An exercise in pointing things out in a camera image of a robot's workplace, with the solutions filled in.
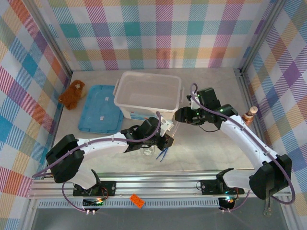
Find blue plastic tweezers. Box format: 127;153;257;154
156;147;168;161

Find round glass flask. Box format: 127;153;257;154
141;146;156;157

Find clear plastic storage box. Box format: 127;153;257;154
113;71;185;120

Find blue plastic box lid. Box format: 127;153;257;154
78;84;124;134

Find brown bottle with beige cap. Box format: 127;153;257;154
242;106;259;125

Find orange toy brick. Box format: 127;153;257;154
130;193;146;208

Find brown teddy bear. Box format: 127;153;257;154
59;80;87;110

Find small black circuit board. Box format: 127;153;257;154
82;197;105;211
218;196;237;211

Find grey metal wrench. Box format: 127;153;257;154
263;198;274;216

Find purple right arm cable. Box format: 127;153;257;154
190;82;296;214

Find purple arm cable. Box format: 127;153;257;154
190;82;296;214
31;111;162;214

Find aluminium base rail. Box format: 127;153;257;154
25;170;292;200

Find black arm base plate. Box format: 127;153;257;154
200;179;245;195
72;181;118;197

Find grey slotted cable duct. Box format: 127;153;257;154
37;200;223;209

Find aluminium frame post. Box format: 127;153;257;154
23;0;74;82
236;0;288;75

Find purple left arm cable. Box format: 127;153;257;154
31;111;162;214

